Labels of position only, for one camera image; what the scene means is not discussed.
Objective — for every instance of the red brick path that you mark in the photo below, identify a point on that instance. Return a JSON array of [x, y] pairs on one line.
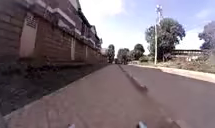
[[101, 96]]

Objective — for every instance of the raised kerb strip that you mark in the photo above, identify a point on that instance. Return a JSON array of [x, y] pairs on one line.
[[141, 87]]

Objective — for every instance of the tall pale pole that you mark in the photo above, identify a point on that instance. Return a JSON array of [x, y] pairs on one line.
[[155, 43]]

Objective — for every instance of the brown multi-storey building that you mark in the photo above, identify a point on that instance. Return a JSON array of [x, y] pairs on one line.
[[66, 10]]

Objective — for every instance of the large dark green tree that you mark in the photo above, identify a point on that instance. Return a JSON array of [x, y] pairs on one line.
[[170, 35]]

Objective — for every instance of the robot's own part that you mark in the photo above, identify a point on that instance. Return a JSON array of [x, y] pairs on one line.
[[71, 126], [142, 125]]

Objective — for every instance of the pale path edge kerb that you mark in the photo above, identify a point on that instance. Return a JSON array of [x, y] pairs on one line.
[[45, 97]]

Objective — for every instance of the planted verge strip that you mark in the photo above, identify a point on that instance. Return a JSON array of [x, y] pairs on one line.
[[35, 80]]

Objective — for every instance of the low distant building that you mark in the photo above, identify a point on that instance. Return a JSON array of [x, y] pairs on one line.
[[186, 52]]

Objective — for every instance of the grey asphalt road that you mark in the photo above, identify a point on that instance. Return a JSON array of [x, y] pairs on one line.
[[181, 96]]

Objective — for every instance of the grass verge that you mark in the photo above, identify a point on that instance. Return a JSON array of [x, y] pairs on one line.
[[195, 65]]

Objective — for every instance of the pale footway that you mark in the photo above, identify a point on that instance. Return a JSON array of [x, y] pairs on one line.
[[195, 75]]

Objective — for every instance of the hazy tree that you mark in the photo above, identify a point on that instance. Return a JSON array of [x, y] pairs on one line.
[[211, 36]]

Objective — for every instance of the brown brick boundary wall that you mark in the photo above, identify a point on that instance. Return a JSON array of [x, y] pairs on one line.
[[55, 43]]

